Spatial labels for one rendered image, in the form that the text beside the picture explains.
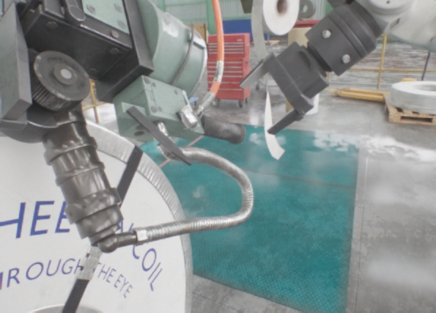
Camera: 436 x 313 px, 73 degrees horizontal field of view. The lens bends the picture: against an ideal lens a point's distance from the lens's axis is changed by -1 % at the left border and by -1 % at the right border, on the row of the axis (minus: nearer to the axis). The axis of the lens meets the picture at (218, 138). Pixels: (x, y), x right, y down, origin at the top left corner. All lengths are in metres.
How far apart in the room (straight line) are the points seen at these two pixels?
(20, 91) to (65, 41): 0.11
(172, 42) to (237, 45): 4.89
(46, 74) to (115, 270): 0.47
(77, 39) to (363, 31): 0.37
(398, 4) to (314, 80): 0.14
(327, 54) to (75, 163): 0.37
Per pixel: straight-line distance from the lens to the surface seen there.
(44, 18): 0.37
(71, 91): 0.35
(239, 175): 0.51
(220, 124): 0.52
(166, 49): 0.43
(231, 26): 9.57
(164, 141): 0.35
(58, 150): 0.37
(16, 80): 0.32
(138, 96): 0.40
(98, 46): 0.40
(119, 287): 0.74
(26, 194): 0.51
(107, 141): 0.59
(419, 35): 0.55
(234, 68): 5.25
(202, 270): 2.02
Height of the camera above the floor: 1.41
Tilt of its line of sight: 21 degrees down
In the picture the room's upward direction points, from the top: 3 degrees counter-clockwise
